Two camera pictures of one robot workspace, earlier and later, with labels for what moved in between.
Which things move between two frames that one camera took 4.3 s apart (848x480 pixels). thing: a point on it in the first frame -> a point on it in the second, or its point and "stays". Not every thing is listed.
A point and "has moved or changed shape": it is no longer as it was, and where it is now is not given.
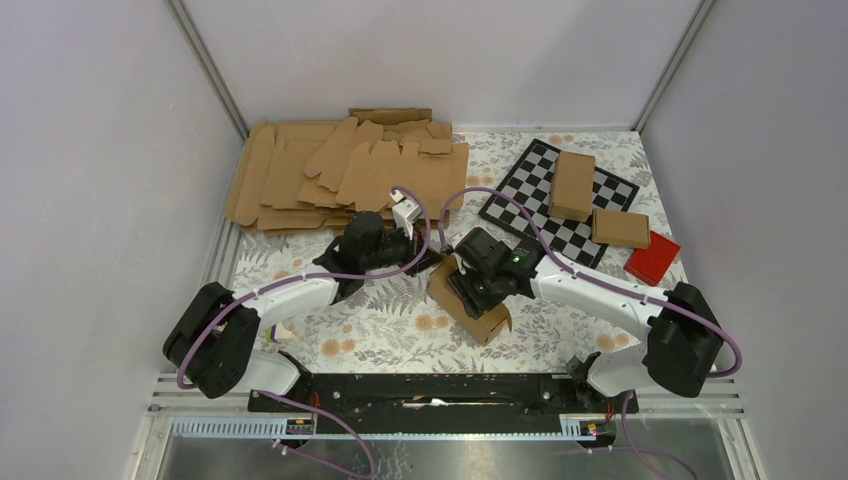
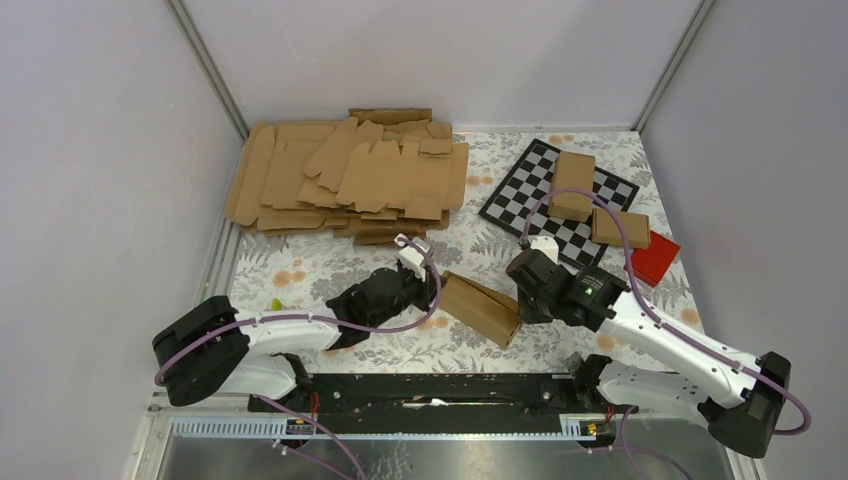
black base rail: [442, 404] stays
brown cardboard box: [452, 307] has moved or changed shape
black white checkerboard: [530, 185] stays
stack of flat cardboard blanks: [306, 176] stays
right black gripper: [476, 304] -> [528, 314]
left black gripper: [412, 247] -> [427, 290]
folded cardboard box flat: [621, 228] stays
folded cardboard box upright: [573, 185] stays
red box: [651, 264] stays
